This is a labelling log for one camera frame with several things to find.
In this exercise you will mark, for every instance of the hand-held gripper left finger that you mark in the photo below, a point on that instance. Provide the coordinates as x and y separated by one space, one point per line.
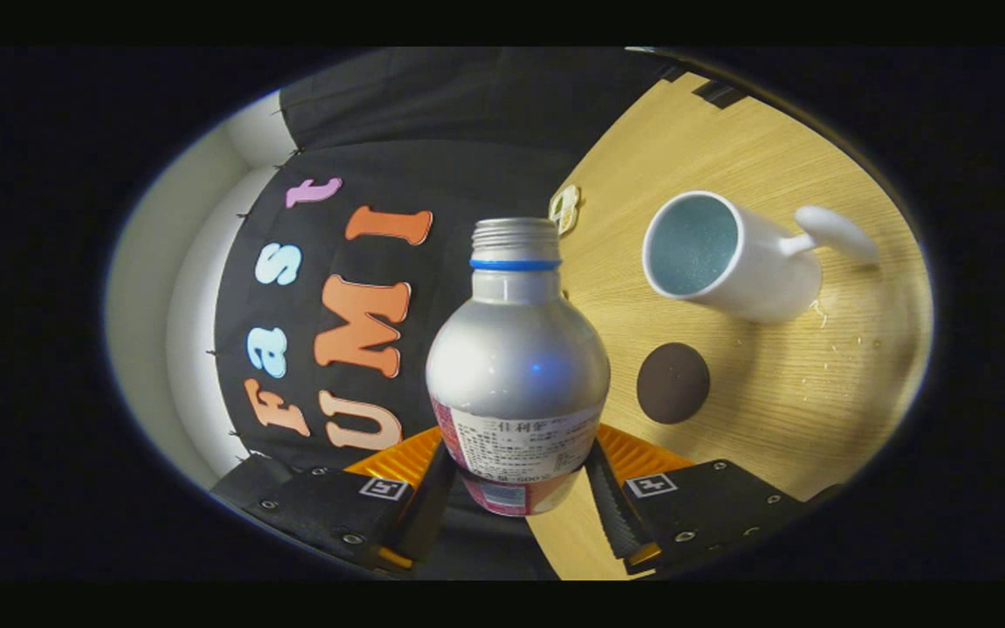
428 515

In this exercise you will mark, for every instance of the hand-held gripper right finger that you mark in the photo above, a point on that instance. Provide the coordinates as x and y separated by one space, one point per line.
616 515

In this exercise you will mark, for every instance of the dark brown round coaster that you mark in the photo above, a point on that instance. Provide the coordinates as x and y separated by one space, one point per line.
673 384

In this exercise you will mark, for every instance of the silver bottle with red label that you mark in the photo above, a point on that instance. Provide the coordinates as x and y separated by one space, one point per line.
516 366

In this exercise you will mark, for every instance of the white cup with blue inside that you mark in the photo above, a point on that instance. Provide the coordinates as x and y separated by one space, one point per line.
773 270

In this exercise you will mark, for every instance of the wooden table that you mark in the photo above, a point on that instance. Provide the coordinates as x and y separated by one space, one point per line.
782 410

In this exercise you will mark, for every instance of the white divided condiment dish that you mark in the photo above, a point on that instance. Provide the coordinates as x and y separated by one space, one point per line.
565 209

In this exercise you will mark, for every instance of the black backdrop cloth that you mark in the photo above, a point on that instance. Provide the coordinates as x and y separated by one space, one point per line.
468 113

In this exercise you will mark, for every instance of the black table clamp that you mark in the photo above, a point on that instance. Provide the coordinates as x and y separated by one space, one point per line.
673 73
719 93

